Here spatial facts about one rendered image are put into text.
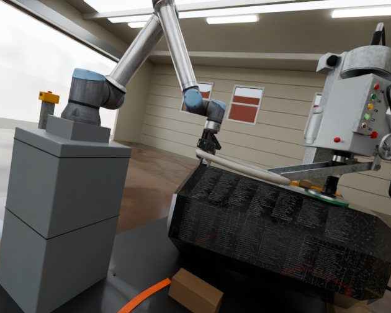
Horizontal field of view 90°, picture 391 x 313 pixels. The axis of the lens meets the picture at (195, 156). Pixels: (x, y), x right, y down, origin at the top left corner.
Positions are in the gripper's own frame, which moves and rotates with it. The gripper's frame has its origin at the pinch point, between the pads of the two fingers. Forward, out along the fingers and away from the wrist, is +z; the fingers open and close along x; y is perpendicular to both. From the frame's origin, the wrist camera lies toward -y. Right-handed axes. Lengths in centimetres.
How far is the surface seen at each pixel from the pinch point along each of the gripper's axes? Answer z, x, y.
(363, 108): -51, 60, -39
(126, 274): 85, -25, 16
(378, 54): -80, 58, -42
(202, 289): 71, 18, -7
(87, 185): 24, -24, 53
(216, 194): 19.5, 0.9, -19.9
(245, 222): 27.2, 25.1, -21.7
